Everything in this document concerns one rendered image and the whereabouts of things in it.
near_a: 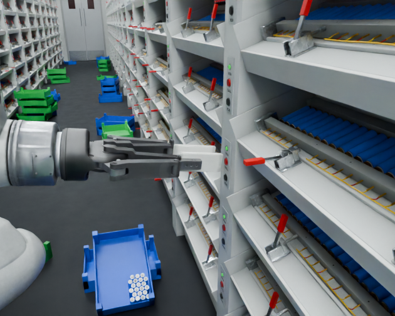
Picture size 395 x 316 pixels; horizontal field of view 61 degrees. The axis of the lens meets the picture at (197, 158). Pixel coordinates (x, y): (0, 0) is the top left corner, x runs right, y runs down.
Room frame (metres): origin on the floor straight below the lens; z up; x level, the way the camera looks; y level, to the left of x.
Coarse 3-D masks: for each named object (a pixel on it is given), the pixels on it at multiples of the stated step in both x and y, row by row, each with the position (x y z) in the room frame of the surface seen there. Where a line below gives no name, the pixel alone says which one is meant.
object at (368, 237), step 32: (288, 96) 0.74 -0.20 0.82; (320, 96) 0.71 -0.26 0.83; (256, 128) 0.71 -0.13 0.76; (288, 192) 0.50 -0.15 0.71; (320, 192) 0.44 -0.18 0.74; (320, 224) 0.42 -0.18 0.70; (352, 224) 0.36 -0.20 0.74; (384, 224) 0.35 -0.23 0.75; (352, 256) 0.35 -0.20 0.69; (384, 256) 0.30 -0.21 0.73
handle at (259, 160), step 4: (280, 152) 0.54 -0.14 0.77; (276, 156) 0.54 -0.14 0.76; (280, 156) 0.54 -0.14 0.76; (284, 156) 0.54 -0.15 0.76; (244, 160) 0.52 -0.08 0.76; (248, 160) 0.52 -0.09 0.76; (252, 160) 0.52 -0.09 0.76; (256, 160) 0.52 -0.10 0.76; (260, 160) 0.52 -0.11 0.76; (264, 160) 0.52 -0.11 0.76; (268, 160) 0.53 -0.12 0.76; (272, 160) 0.53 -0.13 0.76; (276, 160) 0.53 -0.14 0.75; (248, 164) 0.52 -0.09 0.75; (252, 164) 0.52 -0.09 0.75; (256, 164) 0.52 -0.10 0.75
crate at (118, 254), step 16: (96, 240) 1.12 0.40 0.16; (112, 240) 1.16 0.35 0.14; (128, 240) 1.17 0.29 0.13; (144, 240) 1.13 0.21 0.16; (96, 256) 1.09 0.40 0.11; (112, 256) 1.10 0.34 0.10; (128, 256) 1.11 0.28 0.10; (144, 256) 1.11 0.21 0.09; (96, 272) 1.01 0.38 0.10; (112, 272) 1.04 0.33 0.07; (128, 272) 1.05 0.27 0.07; (144, 272) 1.06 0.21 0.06; (96, 288) 0.94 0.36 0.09; (112, 288) 0.99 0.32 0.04; (128, 288) 0.99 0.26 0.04; (96, 304) 0.88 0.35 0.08; (112, 304) 0.94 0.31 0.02; (128, 304) 0.91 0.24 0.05; (144, 304) 0.93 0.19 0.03
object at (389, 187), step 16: (272, 128) 0.67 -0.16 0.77; (288, 128) 0.63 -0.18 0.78; (304, 144) 0.56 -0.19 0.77; (320, 144) 0.53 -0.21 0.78; (320, 160) 0.52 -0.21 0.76; (336, 160) 0.47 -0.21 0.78; (352, 160) 0.46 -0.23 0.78; (352, 176) 0.44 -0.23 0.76; (368, 176) 0.41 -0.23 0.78; (384, 176) 0.40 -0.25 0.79; (384, 192) 0.39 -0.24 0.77
